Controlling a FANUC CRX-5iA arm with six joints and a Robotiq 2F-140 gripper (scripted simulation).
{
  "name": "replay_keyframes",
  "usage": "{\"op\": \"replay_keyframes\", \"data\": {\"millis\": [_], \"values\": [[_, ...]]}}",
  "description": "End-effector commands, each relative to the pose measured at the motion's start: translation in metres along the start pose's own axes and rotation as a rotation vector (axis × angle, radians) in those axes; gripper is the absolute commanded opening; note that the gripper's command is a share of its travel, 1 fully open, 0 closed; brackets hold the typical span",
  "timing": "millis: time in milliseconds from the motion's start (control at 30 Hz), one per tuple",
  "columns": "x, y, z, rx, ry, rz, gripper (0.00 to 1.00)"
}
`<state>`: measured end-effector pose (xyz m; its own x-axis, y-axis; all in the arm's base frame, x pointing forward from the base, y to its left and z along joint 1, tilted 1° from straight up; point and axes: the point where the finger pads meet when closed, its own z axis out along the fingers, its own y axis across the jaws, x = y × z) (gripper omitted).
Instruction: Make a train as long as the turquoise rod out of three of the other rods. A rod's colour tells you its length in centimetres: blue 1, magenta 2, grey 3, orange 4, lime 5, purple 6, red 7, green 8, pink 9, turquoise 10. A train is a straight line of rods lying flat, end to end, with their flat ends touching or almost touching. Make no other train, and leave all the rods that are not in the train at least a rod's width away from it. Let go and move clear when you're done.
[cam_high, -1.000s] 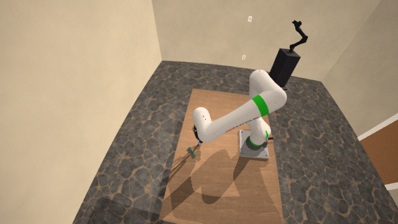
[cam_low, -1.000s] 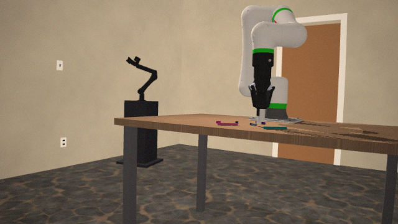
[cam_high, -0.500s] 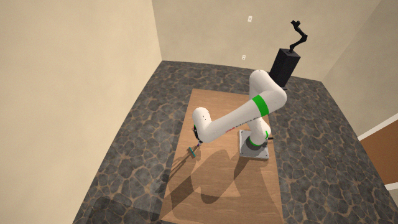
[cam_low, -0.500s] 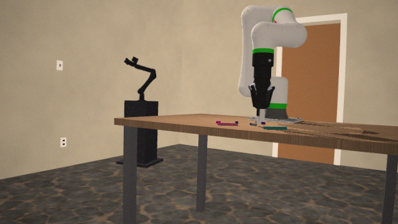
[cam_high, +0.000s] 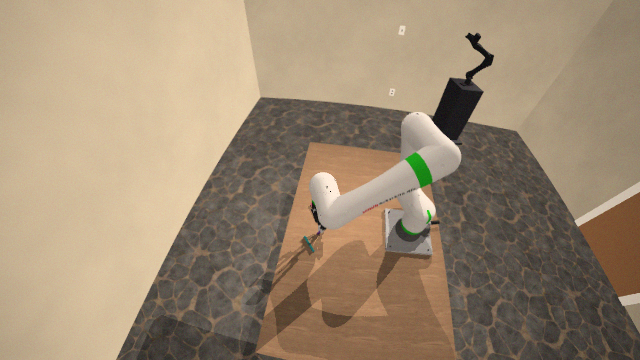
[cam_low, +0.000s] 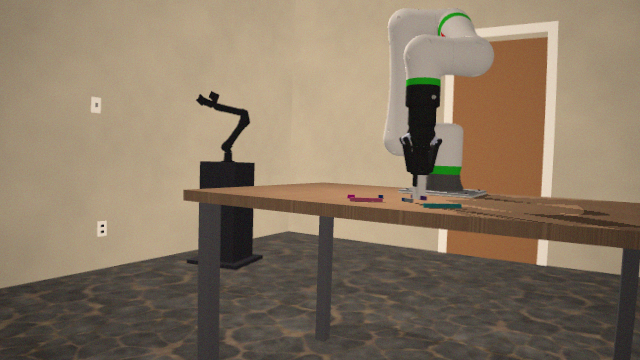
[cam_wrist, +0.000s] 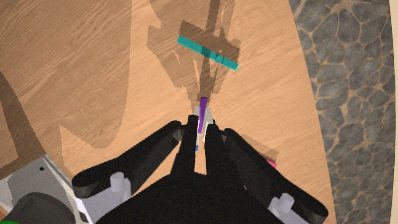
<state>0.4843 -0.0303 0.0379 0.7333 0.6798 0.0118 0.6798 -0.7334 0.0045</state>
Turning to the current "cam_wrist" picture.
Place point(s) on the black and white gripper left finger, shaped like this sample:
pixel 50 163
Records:
pixel 101 188

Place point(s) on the turquoise rod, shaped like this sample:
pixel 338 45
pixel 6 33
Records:
pixel 208 53

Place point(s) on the purple rod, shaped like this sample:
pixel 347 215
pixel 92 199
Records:
pixel 203 103

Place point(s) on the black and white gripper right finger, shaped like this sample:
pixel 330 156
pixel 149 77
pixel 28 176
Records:
pixel 285 200

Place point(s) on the pink flat bar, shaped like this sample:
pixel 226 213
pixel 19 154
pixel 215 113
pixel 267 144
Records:
pixel 271 162

